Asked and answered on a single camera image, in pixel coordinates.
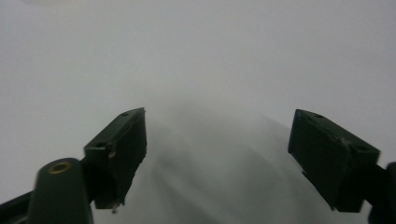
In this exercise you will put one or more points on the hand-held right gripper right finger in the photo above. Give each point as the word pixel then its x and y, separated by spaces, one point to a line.
pixel 331 163

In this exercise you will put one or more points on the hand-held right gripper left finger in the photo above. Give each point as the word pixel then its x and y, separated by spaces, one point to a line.
pixel 120 155

